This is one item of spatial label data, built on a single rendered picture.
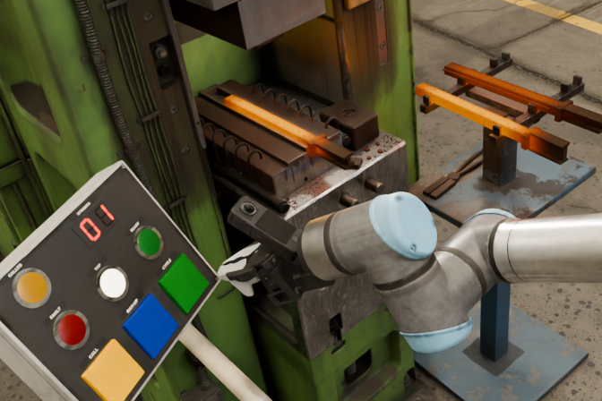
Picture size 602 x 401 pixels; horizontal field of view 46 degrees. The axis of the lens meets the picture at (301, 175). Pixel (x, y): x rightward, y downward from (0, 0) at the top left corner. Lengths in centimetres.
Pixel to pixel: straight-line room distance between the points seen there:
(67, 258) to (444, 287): 56
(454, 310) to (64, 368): 56
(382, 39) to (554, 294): 119
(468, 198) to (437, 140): 150
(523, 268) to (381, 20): 95
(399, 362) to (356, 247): 122
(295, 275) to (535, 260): 34
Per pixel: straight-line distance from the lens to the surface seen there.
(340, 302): 173
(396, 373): 212
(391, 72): 186
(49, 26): 129
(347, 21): 168
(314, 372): 181
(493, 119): 161
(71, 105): 134
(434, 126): 341
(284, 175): 149
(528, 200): 182
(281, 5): 135
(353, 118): 162
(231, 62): 193
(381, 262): 91
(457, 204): 180
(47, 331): 109
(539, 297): 256
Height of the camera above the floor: 182
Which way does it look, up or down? 35 degrees down
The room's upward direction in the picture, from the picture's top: 10 degrees counter-clockwise
